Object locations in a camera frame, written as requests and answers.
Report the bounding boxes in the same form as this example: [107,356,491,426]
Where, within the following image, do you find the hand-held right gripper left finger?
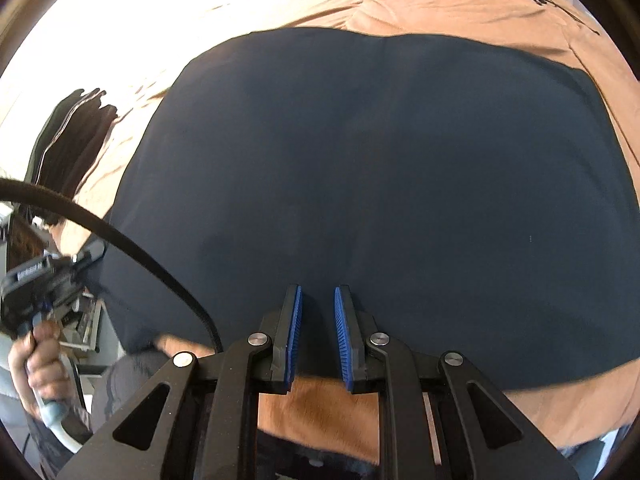
[56,284,304,480]

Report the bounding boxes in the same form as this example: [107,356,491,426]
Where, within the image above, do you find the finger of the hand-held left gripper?
[72,239,107,273]

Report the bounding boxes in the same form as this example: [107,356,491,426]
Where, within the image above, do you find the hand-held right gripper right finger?
[334,284,581,480]

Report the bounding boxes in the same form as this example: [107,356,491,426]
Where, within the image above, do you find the navy pants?
[97,27,640,393]

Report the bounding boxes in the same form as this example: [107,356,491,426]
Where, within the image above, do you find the person's left hand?
[7,321,70,417]

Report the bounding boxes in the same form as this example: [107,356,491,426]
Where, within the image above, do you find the cluttered shelf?
[55,287,103,376]

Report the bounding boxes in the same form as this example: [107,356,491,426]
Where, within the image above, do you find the stack of dark folded clothes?
[24,89,119,196]

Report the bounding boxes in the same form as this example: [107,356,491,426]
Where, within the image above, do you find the person's bare leg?
[155,335,216,362]

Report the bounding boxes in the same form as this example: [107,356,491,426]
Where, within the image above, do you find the black sleeved gripper cable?
[0,177,223,356]

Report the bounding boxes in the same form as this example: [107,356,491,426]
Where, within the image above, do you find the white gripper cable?
[50,417,83,455]

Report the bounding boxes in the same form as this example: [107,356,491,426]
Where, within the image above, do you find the thin black cable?
[544,0,601,37]

